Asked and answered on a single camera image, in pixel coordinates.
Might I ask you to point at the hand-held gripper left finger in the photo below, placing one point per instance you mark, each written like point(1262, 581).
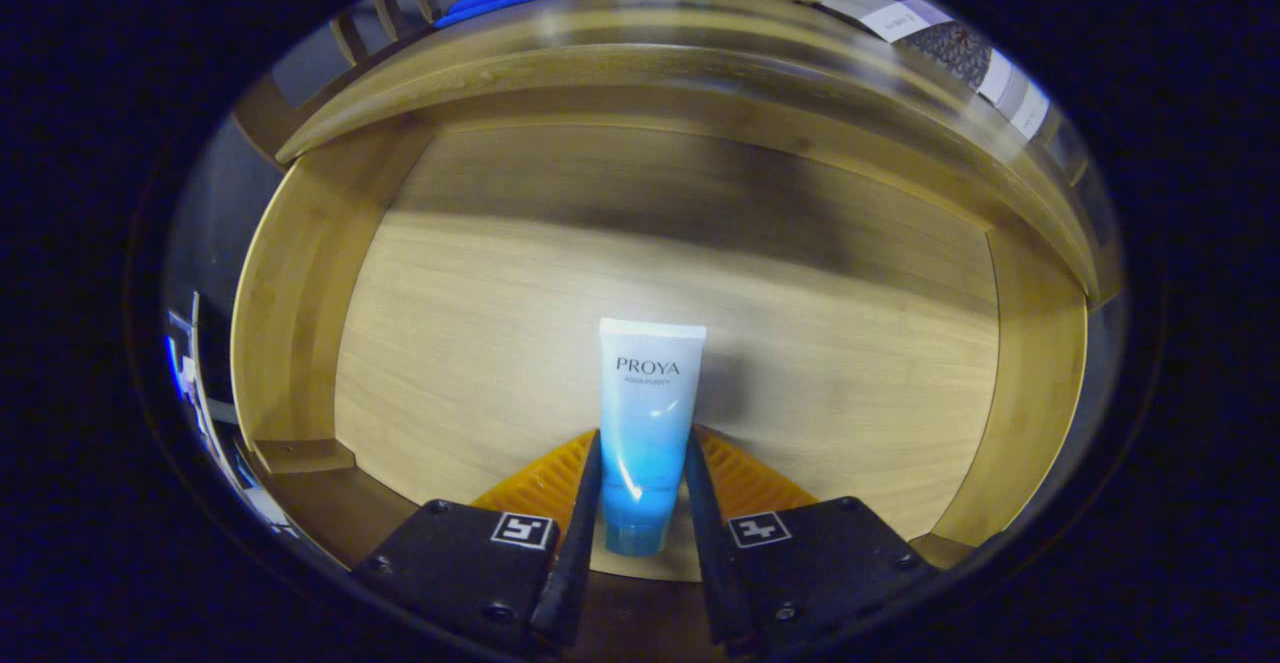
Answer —
point(578, 553)

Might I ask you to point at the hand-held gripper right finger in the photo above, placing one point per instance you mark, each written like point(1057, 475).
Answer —
point(712, 553)

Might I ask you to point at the blue white cosmetic tube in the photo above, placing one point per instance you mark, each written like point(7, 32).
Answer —
point(650, 413)

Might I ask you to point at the brown wooden drawer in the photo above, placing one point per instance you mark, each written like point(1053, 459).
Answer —
point(500, 343)

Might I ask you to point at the white book with black text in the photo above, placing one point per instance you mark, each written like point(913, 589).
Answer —
point(1028, 108)

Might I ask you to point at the plain white book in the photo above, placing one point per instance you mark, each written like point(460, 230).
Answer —
point(997, 78)

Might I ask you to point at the dark patterned book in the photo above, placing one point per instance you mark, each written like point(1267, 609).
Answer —
point(950, 48)

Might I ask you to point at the purple white leaning book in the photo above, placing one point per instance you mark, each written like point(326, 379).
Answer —
point(890, 13)

